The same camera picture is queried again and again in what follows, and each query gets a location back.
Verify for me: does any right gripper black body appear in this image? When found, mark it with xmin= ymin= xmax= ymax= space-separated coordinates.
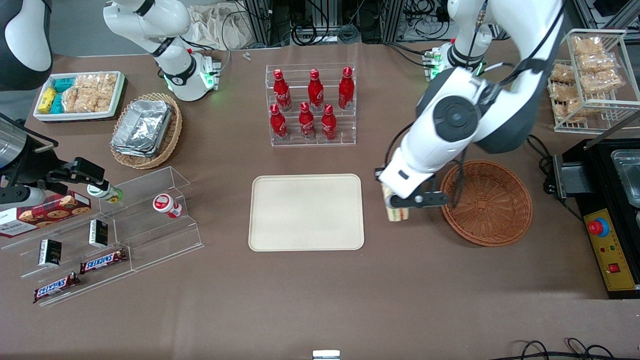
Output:
xmin=0 ymin=136 xmax=69 ymax=196

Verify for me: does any triangular sandwich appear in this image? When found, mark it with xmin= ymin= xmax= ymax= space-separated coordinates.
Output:
xmin=381 ymin=184 xmax=410 ymax=222

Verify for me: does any white snack tray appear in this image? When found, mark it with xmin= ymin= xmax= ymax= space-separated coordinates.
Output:
xmin=33 ymin=70 xmax=126 ymax=123

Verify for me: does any brown wicker basket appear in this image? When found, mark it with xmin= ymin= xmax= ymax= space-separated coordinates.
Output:
xmin=439 ymin=159 xmax=534 ymax=248

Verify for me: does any light wicker basket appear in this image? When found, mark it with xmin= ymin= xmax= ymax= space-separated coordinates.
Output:
xmin=109 ymin=92 xmax=183 ymax=170

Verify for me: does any beige plastic tray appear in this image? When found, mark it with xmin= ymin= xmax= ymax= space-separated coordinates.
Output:
xmin=248 ymin=173 xmax=365 ymax=252

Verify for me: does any green capped small bottle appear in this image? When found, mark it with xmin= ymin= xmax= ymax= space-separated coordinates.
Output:
xmin=87 ymin=183 xmax=125 ymax=205

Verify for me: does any red cookie box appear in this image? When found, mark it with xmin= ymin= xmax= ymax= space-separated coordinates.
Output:
xmin=0 ymin=191 xmax=93 ymax=239

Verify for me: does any small black box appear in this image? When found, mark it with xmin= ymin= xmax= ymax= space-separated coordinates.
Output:
xmin=38 ymin=238 xmax=63 ymax=268
xmin=88 ymin=219 xmax=109 ymax=249

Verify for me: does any yellow snack packet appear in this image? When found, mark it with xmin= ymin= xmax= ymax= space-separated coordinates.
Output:
xmin=38 ymin=87 xmax=58 ymax=114

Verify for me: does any stack of foil trays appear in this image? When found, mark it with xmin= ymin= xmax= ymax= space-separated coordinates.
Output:
xmin=110 ymin=99 xmax=174 ymax=159

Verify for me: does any rice cracker bags pile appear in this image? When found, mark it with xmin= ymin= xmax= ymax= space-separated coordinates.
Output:
xmin=61 ymin=73 xmax=119 ymax=114

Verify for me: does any clear acrylic bottle rack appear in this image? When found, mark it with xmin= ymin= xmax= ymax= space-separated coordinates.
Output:
xmin=264 ymin=63 xmax=357 ymax=148

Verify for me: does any red capped small bottle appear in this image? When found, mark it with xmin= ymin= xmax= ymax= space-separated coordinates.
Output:
xmin=152 ymin=193 xmax=183 ymax=219

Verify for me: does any snickers bar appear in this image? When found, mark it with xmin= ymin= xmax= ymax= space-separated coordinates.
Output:
xmin=79 ymin=248 xmax=129 ymax=275
xmin=33 ymin=272 xmax=81 ymax=304

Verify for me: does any clear acrylic stepped shelf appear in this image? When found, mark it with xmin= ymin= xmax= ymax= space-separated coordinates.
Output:
xmin=0 ymin=166 xmax=205 ymax=307

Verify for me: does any red cola bottle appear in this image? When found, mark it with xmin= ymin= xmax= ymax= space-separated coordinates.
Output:
xmin=298 ymin=102 xmax=317 ymax=140
xmin=338 ymin=66 xmax=355 ymax=111
xmin=321 ymin=104 xmax=338 ymax=141
xmin=273 ymin=69 xmax=293 ymax=112
xmin=269 ymin=104 xmax=289 ymax=141
xmin=307 ymin=69 xmax=325 ymax=112

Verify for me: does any rice cracker bag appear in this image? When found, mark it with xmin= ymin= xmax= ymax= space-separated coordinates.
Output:
xmin=549 ymin=82 xmax=576 ymax=104
xmin=550 ymin=63 xmax=576 ymax=85
xmin=582 ymin=69 xmax=624 ymax=96
xmin=572 ymin=35 xmax=604 ymax=56
xmin=577 ymin=52 xmax=617 ymax=74
xmin=552 ymin=97 xmax=601 ymax=124

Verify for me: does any beige cloth bag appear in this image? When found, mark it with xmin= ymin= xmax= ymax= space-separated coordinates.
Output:
xmin=186 ymin=4 xmax=257 ymax=51

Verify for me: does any black cooking appliance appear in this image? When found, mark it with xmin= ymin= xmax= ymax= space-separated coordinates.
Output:
xmin=541 ymin=137 xmax=640 ymax=301

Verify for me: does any yellow control panel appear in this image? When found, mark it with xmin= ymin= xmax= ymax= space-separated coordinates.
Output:
xmin=583 ymin=208 xmax=640 ymax=292

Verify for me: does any steel pan in appliance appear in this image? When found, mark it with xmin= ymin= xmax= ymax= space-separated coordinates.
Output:
xmin=610 ymin=148 xmax=640 ymax=209

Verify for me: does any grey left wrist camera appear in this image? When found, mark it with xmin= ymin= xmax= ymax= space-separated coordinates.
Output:
xmin=406 ymin=191 xmax=450 ymax=208

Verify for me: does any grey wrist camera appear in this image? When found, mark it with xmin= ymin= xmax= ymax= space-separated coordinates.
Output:
xmin=406 ymin=191 xmax=450 ymax=208
xmin=0 ymin=186 xmax=47 ymax=211

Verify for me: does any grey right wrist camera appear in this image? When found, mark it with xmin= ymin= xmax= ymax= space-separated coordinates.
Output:
xmin=0 ymin=186 xmax=47 ymax=211

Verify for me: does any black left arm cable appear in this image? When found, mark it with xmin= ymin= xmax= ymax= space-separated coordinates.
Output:
xmin=383 ymin=0 xmax=567 ymax=210

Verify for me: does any black appliance power cable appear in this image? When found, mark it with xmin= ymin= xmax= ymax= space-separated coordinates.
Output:
xmin=524 ymin=133 xmax=557 ymax=196

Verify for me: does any aluminium frame rack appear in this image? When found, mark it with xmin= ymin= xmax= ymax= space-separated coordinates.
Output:
xmin=241 ymin=0 xmax=407 ymax=47

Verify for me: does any black cable on floor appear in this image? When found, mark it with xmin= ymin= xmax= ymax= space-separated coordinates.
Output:
xmin=497 ymin=338 xmax=618 ymax=360

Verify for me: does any white wire rack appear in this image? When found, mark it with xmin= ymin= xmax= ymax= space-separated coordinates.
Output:
xmin=549 ymin=28 xmax=640 ymax=134

